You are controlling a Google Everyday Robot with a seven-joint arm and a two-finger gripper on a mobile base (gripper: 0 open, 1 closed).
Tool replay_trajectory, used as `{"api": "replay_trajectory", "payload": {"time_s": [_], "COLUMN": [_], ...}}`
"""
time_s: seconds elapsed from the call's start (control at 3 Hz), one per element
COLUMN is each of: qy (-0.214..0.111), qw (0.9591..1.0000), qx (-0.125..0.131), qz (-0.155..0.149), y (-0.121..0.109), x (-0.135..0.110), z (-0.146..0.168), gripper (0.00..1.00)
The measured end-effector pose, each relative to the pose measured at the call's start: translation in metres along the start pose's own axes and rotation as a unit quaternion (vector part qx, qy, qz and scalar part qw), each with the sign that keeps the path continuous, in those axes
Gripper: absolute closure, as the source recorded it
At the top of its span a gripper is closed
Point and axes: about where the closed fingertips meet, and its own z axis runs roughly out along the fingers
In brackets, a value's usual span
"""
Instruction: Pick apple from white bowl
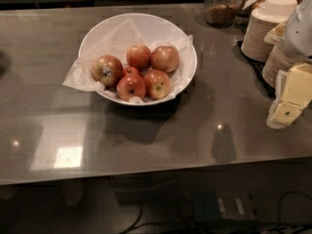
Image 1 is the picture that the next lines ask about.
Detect lower stack paper plates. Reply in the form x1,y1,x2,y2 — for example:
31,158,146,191
262,44,295,88

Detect black cable on floor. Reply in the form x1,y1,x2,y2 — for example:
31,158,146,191
118,202,312,234

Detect dark box under table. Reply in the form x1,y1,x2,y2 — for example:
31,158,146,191
192,190,258,224

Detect white paper liner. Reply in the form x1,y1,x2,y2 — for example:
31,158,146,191
63,13,197,104

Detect back right red apple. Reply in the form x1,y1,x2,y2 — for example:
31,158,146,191
150,46,179,73

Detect small hidden middle apple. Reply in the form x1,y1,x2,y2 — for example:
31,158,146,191
123,66,141,76

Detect black tray mat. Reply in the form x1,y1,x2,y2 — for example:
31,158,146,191
240,51,276,99

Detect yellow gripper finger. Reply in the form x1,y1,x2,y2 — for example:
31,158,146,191
282,63,312,124

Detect glass jar with grains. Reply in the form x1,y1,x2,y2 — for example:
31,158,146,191
204,0,242,27

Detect white bowl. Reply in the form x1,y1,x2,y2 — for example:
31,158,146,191
78,13,197,106

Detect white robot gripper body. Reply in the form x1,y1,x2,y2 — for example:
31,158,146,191
283,0,312,62

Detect front left red apple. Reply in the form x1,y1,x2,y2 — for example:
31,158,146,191
117,74,146,101

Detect red apple with sticker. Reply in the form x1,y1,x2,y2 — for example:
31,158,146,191
91,55,123,87

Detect front right red apple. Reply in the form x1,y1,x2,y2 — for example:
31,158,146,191
143,69,171,99

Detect tall stack paper plates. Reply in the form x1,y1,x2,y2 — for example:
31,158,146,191
241,8,286,62

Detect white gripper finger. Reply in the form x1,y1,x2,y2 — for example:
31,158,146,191
266,70,290,129

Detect back middle red apple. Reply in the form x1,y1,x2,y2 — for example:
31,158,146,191
126,44,151,70

